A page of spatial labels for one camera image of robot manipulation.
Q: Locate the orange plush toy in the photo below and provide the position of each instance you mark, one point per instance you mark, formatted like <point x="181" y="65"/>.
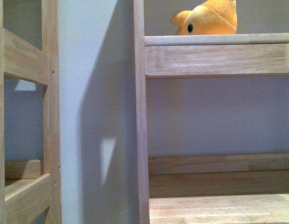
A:
<point x="213" y="17"/>

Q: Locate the wooden shelf unit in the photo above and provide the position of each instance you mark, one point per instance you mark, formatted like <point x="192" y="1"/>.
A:
<point x="212" y="115"/>
<point x="30" y="170"/>

